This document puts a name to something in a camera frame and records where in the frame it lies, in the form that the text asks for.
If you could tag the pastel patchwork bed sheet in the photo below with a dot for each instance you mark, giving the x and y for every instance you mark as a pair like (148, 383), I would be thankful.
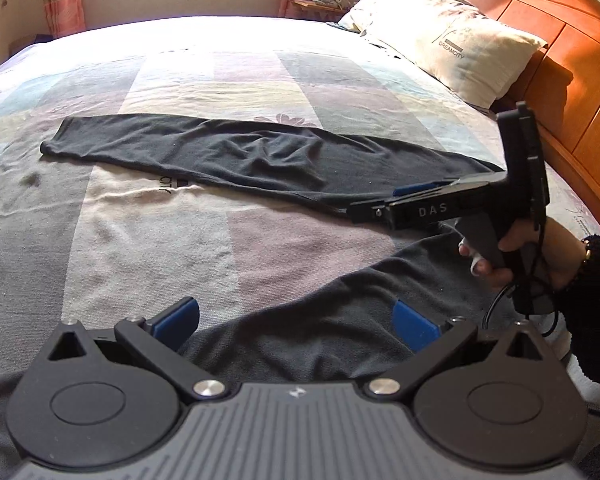
(297, 112)

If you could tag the cream printed pillow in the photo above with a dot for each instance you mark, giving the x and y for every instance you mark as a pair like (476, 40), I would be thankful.
(473, 55)

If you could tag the dark grey trousers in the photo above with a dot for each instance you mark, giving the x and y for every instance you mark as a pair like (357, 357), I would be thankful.
(98, 242)

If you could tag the person's right forearm black sleeve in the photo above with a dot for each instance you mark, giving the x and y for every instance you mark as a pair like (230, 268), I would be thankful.
(579, 302)

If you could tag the wooden bedside table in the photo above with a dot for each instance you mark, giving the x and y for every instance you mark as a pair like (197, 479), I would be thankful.
(313, 11)

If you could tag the orange wooden headboard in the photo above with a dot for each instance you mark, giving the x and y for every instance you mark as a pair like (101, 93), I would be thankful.
(561, 84)

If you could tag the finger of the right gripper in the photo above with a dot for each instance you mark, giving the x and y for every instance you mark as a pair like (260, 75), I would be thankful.
(407, 190)
(370, 211)

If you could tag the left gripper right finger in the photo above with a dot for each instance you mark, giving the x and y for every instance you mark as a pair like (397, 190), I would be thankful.
(435, 346)

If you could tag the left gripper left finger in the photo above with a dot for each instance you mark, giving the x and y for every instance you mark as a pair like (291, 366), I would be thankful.
(153, 344)

